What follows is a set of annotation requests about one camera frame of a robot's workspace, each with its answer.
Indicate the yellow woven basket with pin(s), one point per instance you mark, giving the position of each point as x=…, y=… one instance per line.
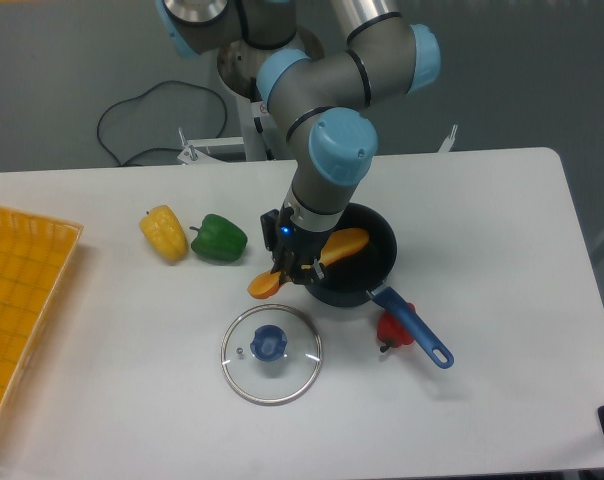
x=35, y=251

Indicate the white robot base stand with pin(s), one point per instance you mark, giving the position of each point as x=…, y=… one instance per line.
x=260, y=139

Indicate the dark blue pot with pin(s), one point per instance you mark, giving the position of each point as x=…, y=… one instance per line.
x=361, y=277

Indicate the glass lid blue knob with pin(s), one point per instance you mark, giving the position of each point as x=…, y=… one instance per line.
x=271, y=354

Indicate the green bell pepper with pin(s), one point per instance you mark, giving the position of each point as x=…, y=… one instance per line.
x=219, y=239

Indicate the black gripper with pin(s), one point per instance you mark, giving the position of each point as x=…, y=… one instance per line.
x=295, y=235

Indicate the yellow bell pepper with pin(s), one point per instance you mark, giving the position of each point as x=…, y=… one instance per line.
x=164, y=233

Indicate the white bracket behind table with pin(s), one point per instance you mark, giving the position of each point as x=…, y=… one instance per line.
x=449, y=141

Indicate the red bell pepper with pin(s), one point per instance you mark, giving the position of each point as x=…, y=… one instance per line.
x=391, y=333

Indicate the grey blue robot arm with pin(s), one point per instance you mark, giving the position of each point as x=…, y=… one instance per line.
x=316, y=104

